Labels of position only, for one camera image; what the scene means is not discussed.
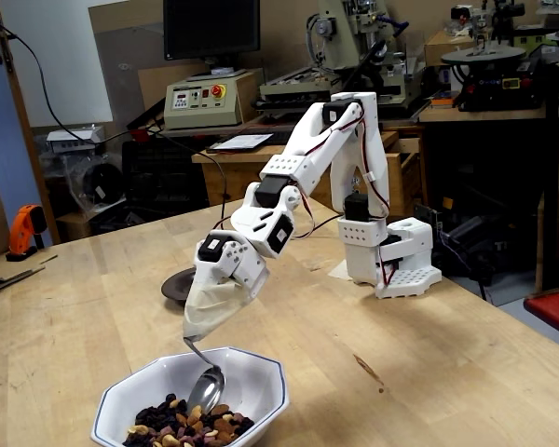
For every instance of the green circuit board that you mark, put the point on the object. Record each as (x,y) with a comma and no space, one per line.
(426,214)

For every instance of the nuts and raisins mix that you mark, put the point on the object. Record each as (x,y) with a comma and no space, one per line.
(186,428)

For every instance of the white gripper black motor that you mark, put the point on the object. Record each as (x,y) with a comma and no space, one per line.
(240,268)

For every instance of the plastic bag with black roll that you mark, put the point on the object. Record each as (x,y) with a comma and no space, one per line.
(100,181)

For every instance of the black computer monitor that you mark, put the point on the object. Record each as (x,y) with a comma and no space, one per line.
(209,28)

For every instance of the flat cardboard pieces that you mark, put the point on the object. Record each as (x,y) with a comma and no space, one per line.
(4,274)

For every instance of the black keyboard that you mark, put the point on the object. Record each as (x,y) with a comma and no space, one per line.
(282,137)

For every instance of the orange black hand tool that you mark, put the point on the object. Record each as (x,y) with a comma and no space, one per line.
(23,223)

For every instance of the small red item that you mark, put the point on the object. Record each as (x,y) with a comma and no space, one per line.
(140,135)

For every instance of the blue door wooden frame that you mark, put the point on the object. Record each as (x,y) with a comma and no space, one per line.
(4,139)

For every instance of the beige masking tape wrap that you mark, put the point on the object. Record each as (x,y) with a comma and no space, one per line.
(209,307)

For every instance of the wooden side table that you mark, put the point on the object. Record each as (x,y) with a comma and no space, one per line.
(494,114)

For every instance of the black plastic crate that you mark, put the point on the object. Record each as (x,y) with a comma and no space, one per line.
(163,177)

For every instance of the white robot arm with base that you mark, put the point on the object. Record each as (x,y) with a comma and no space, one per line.
(372,139)

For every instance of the brown cardboard box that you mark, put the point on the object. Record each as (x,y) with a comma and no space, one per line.
(440,46)

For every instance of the small white box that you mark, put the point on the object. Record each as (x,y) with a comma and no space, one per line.
(70,142)

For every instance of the beige tape piece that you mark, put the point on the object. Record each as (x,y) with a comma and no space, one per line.
(340,274)

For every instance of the black scroll saw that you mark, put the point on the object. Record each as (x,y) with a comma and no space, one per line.
(494,88)

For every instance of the tablet with white screen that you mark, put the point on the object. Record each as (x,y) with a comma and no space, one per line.
(242,142)

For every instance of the dark brown plate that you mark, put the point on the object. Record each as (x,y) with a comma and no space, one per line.
(177,285)

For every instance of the beige control box red button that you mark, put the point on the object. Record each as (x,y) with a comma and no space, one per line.
(200,112)

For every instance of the bent metal spoon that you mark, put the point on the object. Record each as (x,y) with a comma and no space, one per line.
(207,391)

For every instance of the red chair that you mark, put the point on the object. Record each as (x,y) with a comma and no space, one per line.
(556,309)

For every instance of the beige milling machine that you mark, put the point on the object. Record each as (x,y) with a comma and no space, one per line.
(349,28)

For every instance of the wooden workbench cabinet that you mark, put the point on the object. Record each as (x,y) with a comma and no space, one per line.
(242,177)

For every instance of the white octagonal bowl blue rim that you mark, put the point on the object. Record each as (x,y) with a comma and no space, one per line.
(251,377)

